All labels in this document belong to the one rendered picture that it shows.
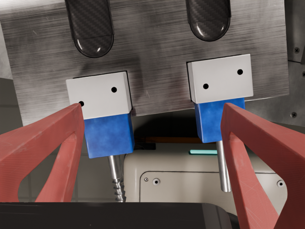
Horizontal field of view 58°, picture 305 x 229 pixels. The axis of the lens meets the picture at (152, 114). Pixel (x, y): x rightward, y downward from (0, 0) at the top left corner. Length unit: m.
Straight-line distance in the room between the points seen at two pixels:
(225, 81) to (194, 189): 0.71
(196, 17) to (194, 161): 0.68
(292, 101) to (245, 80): 0.12
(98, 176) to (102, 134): 0.97
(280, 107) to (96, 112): 0.21
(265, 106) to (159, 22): 0.16
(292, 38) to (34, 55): 0.27
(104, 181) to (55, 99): 0.97
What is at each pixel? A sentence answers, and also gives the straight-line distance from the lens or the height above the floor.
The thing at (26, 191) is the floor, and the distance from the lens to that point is 1.35.
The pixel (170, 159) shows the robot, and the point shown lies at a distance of 0.90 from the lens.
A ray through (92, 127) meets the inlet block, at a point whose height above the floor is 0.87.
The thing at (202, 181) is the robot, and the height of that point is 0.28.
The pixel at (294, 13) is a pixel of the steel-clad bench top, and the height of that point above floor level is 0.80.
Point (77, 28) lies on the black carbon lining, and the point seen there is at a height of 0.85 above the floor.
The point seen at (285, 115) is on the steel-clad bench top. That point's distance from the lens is 0.36.
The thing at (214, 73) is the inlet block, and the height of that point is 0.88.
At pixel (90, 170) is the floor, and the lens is 1.22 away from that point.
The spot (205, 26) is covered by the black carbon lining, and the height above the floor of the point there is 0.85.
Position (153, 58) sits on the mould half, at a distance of 0.26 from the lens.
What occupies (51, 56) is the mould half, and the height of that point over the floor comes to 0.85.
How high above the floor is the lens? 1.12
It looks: 81 degrees down
